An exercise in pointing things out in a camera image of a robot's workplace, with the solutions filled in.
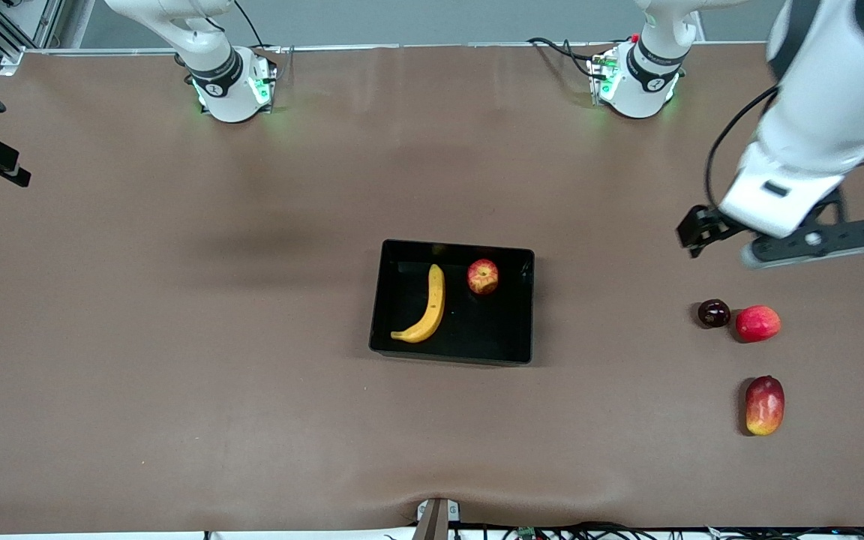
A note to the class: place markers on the red yellow apple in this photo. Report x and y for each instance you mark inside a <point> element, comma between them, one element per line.
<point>483,277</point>

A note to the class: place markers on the black plastic box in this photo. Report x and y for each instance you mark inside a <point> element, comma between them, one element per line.
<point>477,330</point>

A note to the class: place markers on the yellow banana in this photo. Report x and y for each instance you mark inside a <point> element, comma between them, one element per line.
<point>436,300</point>

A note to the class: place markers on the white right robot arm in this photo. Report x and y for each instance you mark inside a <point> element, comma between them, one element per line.
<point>229,97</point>

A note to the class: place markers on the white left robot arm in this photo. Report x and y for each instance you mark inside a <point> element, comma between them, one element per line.
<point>837,90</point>

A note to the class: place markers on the dark purple plum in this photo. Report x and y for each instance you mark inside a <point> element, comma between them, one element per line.
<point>714,313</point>

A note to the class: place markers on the red round peach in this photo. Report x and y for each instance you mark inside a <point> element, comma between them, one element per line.
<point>758,324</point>

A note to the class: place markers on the red yellow mango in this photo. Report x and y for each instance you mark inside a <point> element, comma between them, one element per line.
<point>765,405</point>

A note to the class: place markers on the brown table mat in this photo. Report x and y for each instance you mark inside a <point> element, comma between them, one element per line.
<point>432,150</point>

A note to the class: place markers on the small green circuit board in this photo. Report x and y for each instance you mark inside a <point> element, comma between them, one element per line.
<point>527,532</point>

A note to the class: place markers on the table edge clamp bracket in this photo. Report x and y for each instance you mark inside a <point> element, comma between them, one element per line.
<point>436,517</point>

